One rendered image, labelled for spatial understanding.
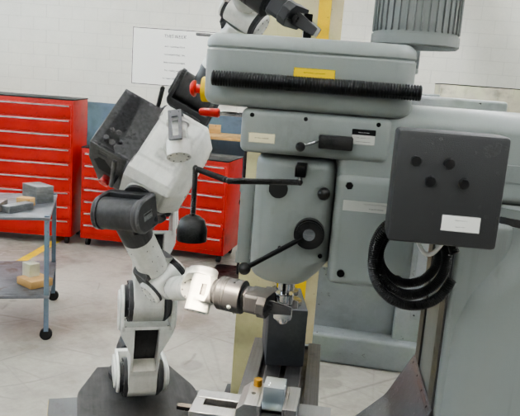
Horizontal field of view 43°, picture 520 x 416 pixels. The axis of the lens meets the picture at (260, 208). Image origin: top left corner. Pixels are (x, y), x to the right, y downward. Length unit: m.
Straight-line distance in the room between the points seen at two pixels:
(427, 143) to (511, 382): 0.62
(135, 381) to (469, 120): 1.52
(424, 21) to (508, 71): 9.43
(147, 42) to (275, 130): 9.59
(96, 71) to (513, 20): 6.60
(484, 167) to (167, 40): 9.85
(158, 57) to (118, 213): 9.24
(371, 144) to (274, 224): 0.29
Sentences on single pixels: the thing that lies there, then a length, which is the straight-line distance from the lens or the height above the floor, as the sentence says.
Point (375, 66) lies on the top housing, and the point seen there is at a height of 1.84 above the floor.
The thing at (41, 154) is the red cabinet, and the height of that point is 0.90.
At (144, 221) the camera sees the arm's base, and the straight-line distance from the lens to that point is 1.78.
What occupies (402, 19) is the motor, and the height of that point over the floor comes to 1.94.
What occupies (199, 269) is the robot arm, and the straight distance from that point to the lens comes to 1.74.
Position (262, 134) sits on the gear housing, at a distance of 1.48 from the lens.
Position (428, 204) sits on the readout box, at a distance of 1.25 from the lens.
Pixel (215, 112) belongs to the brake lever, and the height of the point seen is 1.70.
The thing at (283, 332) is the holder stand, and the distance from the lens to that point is 2.06.
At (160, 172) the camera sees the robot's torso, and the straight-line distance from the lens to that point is 1.83.
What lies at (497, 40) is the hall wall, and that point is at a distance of 10.89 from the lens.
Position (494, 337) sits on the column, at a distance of 1.54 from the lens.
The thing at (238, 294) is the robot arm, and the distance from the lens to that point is 1.68.
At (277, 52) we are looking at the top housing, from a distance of 1.46.
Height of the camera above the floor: 1.80
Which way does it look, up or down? 11 degrees down
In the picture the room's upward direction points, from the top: 4 degrees clockwise
